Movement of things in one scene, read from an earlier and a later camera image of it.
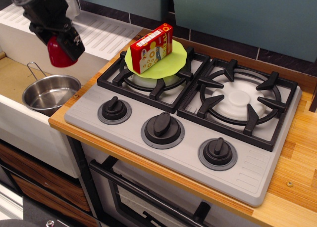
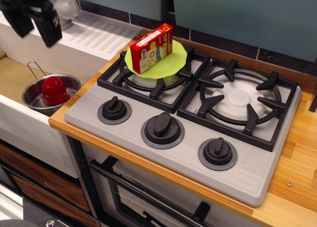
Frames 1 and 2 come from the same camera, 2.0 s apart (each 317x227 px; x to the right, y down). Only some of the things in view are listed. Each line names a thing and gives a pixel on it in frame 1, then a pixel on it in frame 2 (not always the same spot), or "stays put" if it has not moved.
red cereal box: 152,49 stays put
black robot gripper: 46,10 to 23,7
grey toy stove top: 194,153 stays put
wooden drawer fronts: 61,181 stays put
